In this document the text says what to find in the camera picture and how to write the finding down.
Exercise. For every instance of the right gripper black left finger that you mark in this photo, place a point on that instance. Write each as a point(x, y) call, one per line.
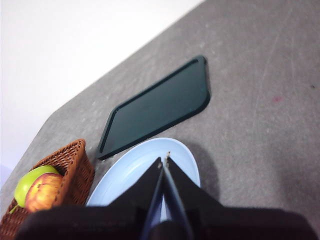
point(120, 217)

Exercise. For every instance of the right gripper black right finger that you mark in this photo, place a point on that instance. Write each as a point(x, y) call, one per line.
point(215, 220)

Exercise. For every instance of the light blue round plate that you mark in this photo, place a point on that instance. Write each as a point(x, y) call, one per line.
point(140, 162)

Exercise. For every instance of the brown wicker basket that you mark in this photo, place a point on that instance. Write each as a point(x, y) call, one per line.
point(75, 170)

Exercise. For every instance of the red yellow apple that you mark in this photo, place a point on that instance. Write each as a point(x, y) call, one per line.
point(42, 192)

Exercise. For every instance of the green apple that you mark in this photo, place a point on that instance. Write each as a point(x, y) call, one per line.
point(27, 182)

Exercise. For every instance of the dark green rectangular tray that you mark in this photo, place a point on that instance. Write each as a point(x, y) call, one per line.
point(162, 105)

